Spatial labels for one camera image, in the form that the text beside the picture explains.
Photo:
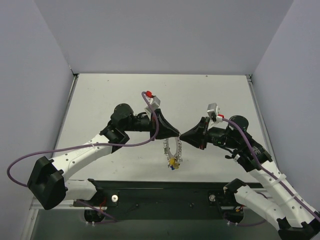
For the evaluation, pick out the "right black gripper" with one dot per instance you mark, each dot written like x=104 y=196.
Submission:
x=205 y=133

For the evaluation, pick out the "aluminium frame rail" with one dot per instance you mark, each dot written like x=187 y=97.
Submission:
x=258 y=127

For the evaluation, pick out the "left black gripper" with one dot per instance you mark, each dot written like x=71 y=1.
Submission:
x=155 y=124

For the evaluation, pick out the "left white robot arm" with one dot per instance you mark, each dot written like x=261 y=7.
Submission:
x=50 y=179

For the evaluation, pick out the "yellow key tag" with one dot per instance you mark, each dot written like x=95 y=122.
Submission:
x=173 y=164

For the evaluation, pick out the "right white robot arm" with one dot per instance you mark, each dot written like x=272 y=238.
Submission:
x=287 y=212

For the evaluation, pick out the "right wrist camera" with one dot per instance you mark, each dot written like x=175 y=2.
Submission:
x=213 y=113

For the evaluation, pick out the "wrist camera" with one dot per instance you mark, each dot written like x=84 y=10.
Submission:
x=153 y=103
x=213 y=113

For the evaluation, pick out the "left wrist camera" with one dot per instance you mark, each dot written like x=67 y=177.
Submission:
x=153 y=103

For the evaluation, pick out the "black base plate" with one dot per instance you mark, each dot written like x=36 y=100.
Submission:
x=155 y=200

